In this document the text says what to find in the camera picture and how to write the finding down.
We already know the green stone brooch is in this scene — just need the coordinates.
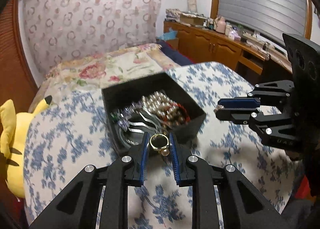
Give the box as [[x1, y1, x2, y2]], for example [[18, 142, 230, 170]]
[[111, 102, 143, 131]]

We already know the circle patterned sheer curtain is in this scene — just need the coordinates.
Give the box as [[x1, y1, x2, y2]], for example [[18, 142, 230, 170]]
[[22, 0, 161, 74]]

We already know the silver patterned bangle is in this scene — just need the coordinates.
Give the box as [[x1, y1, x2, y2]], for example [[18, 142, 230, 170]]
[[117, 111, 165, 147]]

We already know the yellow Pikachu plush toy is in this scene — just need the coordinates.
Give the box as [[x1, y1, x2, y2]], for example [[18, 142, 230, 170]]
[[1, 96, 52, 199]]

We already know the wooden dresser cabinet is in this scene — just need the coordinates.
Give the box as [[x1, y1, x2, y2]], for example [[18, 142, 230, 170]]
[[163, 21, 292, 85]]

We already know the white pearl necklace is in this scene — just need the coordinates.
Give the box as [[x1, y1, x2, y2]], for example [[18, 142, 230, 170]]
[[141, 91, 187, 129]]

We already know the black jewelry box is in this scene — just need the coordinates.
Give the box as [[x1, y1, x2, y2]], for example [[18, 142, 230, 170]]
[[102, 73, 206, 156]]

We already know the floral quilt bedspread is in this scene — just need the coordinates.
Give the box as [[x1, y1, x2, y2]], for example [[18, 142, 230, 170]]
[[29, 43, 179, 112]]

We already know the gold pearl ring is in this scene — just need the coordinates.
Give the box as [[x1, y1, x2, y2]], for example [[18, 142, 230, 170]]
[[149, 133, 171, 157]]

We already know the pink bottle on dresser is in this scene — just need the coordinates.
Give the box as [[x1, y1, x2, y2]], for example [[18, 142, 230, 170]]
[[214, 16, 226, 34]]

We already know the grey window blind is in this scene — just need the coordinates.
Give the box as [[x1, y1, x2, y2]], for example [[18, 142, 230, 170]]
[[218, 0, 307, 43]]

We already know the brown louvered wooden wardrobe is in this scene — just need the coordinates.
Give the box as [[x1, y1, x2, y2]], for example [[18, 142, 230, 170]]
[[0, 0, 38, 112]]

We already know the teal tissue box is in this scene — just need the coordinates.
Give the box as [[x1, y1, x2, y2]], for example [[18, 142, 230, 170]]
[[157, 28, 178, 41]]

